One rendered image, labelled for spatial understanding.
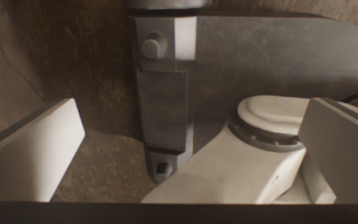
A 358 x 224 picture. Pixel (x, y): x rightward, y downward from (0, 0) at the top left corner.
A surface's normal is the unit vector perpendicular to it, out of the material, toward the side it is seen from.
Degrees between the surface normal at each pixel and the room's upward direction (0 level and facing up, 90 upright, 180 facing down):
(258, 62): 0
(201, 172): 90
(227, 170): 90
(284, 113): 90
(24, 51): 0
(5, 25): 0
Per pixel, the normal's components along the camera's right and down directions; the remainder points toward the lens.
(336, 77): -0.22, 0.51
